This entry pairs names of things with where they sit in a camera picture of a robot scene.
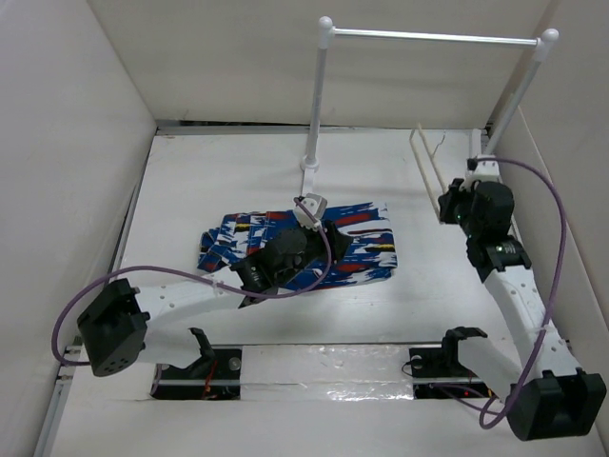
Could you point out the white metal clothes rack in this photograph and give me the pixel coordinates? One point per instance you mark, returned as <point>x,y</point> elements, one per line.
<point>541,47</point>

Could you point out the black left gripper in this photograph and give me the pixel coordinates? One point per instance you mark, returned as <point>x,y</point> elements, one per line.
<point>339,241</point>

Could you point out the black base rail with tape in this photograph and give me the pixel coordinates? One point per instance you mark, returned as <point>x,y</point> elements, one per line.
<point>344,373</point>

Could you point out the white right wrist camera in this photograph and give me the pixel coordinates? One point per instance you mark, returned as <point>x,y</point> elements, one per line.
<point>482,168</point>

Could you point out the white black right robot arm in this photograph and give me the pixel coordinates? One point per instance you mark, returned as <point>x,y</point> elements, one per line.
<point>546,394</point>

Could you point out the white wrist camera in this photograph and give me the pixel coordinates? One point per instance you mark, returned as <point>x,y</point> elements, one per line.
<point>482,168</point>
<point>309,210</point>

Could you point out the beige wooden clothes hanger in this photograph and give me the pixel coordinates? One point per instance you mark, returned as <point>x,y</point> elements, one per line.
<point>431,158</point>

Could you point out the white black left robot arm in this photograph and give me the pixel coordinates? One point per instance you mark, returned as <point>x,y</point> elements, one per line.
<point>124,324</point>

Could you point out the blue white red patterned trousers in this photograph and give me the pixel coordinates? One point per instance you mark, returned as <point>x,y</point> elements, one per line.
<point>370,257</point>

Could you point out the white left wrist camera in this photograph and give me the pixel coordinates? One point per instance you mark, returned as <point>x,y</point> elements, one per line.
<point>309,210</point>

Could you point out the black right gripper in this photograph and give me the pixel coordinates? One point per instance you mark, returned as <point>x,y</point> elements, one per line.
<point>448,199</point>

